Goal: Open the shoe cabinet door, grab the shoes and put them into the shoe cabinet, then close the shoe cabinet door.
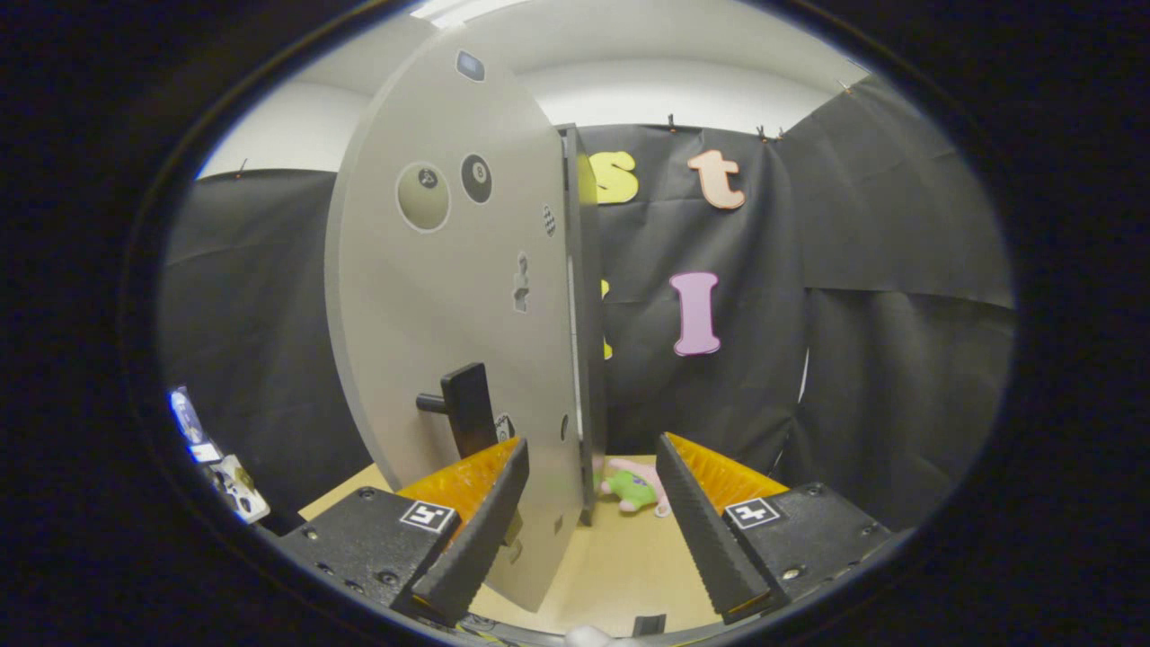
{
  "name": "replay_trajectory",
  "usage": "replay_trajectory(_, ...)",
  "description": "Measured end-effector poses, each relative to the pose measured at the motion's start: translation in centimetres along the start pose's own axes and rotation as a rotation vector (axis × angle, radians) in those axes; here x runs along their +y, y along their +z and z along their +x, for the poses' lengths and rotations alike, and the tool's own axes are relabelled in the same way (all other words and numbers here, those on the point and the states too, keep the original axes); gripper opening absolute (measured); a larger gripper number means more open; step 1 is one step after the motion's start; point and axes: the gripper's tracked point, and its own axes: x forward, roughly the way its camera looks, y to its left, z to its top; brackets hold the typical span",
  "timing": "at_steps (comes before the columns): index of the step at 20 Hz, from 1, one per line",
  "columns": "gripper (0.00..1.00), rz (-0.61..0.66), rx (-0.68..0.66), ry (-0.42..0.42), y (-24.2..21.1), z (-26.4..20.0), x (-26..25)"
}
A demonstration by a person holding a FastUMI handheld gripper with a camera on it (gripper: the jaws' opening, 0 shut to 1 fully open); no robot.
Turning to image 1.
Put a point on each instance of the black backdrop cloth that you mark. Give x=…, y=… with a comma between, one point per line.
x=898, y=377

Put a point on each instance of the blue white screen object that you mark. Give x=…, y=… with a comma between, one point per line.
x=189, y=418

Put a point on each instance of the white patterned object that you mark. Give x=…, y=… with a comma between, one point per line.
x=238, y=490

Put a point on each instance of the green pink plush toy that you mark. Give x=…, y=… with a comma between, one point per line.
x=633, y=490

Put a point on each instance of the long ceiling light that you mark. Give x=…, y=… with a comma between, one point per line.
x=467, y=9

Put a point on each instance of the grey shoe cabinet door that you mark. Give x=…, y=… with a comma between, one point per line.
x=431, y=296

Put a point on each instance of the grey shoe cabinet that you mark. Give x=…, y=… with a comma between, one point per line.
x=590, y=359

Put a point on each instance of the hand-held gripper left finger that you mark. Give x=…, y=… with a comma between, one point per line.
x=481, y=530

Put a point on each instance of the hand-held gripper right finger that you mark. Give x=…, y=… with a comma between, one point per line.
x=705, y=530

